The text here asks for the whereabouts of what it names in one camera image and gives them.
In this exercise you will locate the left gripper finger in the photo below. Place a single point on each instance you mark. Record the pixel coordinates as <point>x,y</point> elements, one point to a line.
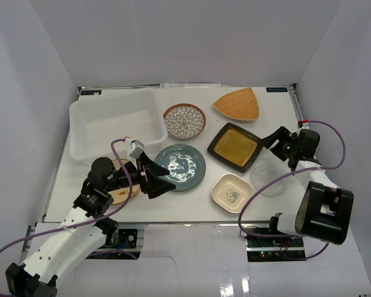
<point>157,187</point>
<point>152,169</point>

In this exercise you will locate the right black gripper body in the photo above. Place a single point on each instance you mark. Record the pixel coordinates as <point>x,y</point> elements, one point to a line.
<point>290,147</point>

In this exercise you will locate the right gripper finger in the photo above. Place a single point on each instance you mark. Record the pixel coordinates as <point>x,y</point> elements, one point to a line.
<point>279,138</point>
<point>282,151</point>

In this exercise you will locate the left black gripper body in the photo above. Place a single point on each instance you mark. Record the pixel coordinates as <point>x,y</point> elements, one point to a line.
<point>145,177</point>

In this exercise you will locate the cream bird-painted round plate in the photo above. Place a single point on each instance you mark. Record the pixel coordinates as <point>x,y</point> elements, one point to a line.
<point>120,195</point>

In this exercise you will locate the teal round ceramic plate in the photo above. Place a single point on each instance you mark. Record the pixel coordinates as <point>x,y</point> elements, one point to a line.
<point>186,166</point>

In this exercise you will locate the black square amber plate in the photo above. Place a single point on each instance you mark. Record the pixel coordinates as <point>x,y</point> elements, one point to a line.
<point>235,147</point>

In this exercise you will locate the woven bamboo fan-shaped tray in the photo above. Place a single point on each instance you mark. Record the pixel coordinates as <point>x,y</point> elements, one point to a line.
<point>241,105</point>

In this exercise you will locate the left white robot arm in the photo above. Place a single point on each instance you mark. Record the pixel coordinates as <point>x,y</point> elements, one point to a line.
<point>86,227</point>

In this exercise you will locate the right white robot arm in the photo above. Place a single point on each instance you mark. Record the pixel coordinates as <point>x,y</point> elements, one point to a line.
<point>325,209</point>

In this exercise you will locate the white plastic bin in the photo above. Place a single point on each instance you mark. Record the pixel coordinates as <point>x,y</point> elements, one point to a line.
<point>100,116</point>

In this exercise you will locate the clear glass plate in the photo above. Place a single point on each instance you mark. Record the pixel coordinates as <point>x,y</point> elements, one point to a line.
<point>266,173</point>

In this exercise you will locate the floral patterned round plate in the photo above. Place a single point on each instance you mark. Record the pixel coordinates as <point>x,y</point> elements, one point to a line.
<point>184,121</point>

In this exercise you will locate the left base electronics board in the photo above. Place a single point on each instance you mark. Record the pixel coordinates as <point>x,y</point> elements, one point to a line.
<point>127,247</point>

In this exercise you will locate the base electronics board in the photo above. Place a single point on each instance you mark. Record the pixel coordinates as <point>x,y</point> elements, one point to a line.
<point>127,247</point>
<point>273,249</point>

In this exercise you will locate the cream square panda plate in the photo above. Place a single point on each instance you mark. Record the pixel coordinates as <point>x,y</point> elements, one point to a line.
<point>231,193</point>

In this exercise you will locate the right base electronics board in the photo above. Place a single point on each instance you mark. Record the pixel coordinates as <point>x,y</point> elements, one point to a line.
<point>273,249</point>

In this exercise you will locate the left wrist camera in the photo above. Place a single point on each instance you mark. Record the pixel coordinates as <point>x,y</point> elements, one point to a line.
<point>134,149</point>

